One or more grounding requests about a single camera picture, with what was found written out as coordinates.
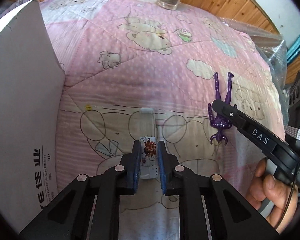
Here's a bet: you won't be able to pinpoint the clear plastic wrap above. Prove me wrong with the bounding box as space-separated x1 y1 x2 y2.
219 17 291 93

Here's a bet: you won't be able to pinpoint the pink cartoon quilt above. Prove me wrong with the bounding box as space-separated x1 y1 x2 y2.
40 0 285 194

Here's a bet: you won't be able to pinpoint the person's right hand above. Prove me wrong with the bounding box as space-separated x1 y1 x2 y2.
245 158 298 233

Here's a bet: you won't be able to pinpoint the purple toy figure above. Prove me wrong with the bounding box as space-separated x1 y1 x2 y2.
207 72 234 146

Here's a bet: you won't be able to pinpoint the white cardboard box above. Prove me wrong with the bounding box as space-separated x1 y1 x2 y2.
0 0 65 232

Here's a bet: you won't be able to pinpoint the black cable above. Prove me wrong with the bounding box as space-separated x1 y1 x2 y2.
275 144 300 230

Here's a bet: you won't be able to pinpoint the right gripper camera unit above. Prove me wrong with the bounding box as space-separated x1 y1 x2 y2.
284 71 300 156

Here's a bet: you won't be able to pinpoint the teal foam boards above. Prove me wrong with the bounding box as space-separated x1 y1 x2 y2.
287 35 300 66

